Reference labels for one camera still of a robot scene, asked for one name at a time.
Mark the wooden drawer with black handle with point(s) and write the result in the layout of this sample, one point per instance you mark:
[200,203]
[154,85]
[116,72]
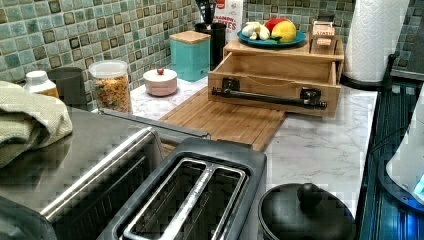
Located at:
[292,83]

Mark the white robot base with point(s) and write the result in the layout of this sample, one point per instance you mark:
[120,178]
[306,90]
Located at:
[401,164]

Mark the wooden drawer cabinet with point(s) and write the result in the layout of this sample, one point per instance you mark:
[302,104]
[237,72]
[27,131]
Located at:
[303,46]

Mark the bamboo cutting board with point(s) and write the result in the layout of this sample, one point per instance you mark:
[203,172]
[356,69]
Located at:
[224,121]

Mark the pink ceramic lidded bowl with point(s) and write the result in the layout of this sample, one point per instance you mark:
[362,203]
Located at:
[160,82]

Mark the black slot toaster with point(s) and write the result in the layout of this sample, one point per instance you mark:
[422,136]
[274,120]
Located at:
[202,191]

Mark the teal canister with wooden lid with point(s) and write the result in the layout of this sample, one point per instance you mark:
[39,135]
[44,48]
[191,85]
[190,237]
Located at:
[190,55]

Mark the black utensil holder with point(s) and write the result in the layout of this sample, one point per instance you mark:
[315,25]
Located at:
[217,31]

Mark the teal plate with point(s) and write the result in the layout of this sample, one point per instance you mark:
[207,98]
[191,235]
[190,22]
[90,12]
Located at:
[293,39]

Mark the white red cereal box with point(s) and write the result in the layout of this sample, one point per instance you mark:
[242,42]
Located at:
[230,13]

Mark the clear jar of cereal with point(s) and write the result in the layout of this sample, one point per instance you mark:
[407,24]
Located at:
[111,86]

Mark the yellow red mango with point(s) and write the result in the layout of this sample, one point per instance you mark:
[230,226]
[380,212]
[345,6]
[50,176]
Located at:
[281,27]

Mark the black pot lid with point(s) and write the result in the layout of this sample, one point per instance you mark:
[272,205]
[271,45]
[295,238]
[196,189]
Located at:
[303,212]

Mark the small brown packet box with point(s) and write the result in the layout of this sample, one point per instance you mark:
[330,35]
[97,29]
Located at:
[323,33]

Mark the dark grey cup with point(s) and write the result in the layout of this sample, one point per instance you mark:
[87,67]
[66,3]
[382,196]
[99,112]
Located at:
[70,85]

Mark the black paper towel holder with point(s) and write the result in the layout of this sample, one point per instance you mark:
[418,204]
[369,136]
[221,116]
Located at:
[382,85]

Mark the white capped bottle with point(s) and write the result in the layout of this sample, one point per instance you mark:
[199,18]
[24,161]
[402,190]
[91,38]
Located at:
[39,83]

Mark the beige folded towel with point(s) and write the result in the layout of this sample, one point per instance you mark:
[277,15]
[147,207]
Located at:
[29,121]

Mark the paper towel roll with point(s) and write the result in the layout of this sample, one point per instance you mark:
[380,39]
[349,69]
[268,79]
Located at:
[374,32]

